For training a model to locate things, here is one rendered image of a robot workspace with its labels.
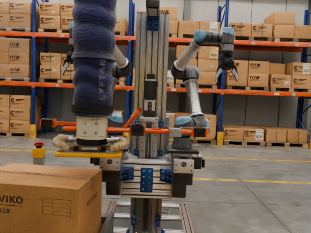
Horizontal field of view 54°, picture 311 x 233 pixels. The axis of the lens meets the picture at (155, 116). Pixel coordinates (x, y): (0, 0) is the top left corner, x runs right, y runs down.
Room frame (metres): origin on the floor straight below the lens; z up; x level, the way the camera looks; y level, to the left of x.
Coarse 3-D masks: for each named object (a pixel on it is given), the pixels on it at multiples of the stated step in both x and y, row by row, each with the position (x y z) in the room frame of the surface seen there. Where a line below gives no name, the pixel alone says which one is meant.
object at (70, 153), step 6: (60, 150) 1.60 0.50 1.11; (72, 150) 1.58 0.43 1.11; (78, 150) 1.57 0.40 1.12; (84, 150) 1.60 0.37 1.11; (90, 150) 1.60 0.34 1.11; (96, 150) 1.61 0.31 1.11; (102, 150) 1.58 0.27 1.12; (108, 150) 1.62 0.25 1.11; (60, 156) 1.52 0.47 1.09; (66, 156) 1.53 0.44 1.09; (72, 156) 1.53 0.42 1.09; (78, 156) 1.53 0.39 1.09; (84, 156) 1.53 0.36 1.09; (90, 156) 1.54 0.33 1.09; (96, 156) 1.54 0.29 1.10; (102, 156) 1.54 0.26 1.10; (108, 156) 1.55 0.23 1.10; (114, 156) 1.55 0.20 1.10; (120, 156) 1.55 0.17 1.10
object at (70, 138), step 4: (64, 136) 1.65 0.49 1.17; (68, 136) 1.65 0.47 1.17; (72, 136) 1.66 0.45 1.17; (112, 136) 1.69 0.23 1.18; (116, 136) 1.69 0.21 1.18; (68, 140) 1.65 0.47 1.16; (72, 140) 1.65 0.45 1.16; (108, 140) 1.67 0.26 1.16; (112, 140) 1.67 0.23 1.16; (116, 140) 1.67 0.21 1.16; (68, 144) 1.65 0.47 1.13; (72, 144) 1.66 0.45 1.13; (76, 144) 1.66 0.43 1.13; (108, 144) 1.68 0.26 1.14; (112, 144) 1.68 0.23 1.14; (84, 148) 1.55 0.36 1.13; (88, 148) 1.56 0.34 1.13; (92, 148) 1.56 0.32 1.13; (96, 148) 1.56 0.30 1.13
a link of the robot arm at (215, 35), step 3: (213, 33) 2.05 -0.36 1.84; (216, 33) 2.07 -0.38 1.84; (219, 33) 2.05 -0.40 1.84; (213, 36) 2.04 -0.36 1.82; (216, 36) 2.05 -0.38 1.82; (213, 39) 2.05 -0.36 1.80; (216, 39) 2.06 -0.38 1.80; (213, 42) 2.07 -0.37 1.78; (216, 42) 2.07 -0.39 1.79; (219, 42) 2.06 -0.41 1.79
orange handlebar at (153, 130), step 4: (56, 124) 1.90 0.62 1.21; (60, 124) 1.91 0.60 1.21; (64, 124) 1.91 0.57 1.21; (68, 124) 1.91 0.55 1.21; (72, 124) 1.91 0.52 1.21; (64, 128) 1.64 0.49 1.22; (68, 128) 1.64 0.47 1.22; (72, 128) 1.64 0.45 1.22; (76, 128) 1.64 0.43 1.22; (108, 128) 1.67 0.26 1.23; (112, 128) 1.67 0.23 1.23; (116, 128) 1.67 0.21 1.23; (120, 128) 1.71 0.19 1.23; (128, 128) 1.71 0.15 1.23; (148, 128) 1.73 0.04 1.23; (152, 128) 1.71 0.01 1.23; (156, 128) 1.71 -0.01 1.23; (160, 128) 1.72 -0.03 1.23; (128, 132) 1.68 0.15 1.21; (148, 132) 1.69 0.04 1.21; (152, 132) 1.69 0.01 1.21; (156, 132) 1.69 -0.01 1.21; (160, 132) 1.69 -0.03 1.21; (164, 132) 1.69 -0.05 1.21; (168, 132) 1.70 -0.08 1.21; (184, 132) 1.70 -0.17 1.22; (188, 132) 1.71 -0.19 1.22
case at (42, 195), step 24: (0, 168) 1.78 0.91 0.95; (24, 168) 1.80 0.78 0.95; (48, 168) 1.82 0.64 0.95; (72, 168) 1.84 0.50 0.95; (0, 192) 1.50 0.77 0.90; (24, 192) 1.49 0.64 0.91; (48, 192) 1.48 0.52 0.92; (72, 192) 1.46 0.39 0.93; (96, 192) 1.74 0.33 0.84; (0, 216) 1.50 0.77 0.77; (24, 216) 1.49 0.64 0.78; (48, 216) 1.48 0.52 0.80; (72, 216) 1.46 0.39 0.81; (96, 216) 1.75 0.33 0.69
